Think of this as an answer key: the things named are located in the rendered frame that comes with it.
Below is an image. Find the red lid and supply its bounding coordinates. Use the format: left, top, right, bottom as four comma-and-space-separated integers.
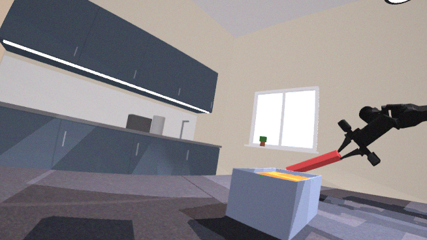
286, 150, 343, 172

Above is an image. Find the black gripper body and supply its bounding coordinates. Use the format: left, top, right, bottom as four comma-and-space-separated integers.
338, 119, 381, 166

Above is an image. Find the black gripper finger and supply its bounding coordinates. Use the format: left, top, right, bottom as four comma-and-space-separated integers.
337, 134, 351, 153
340, 148, 363, 159

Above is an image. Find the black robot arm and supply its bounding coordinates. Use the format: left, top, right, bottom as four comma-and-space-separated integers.
359, 103, 427, 135

